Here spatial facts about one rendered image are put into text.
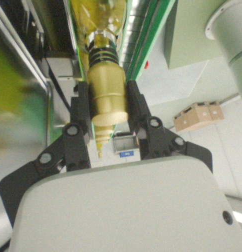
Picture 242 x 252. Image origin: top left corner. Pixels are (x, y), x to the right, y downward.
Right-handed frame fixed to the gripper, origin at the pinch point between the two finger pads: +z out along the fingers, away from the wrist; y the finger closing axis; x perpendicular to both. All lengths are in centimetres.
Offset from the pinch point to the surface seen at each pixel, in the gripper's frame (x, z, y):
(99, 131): -9.8, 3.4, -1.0
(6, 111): -5.4, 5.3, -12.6
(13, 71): -4.0, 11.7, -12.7
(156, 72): -33, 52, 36
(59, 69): -19.5, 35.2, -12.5
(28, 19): -4.5, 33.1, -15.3
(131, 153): -504, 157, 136
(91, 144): -546, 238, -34
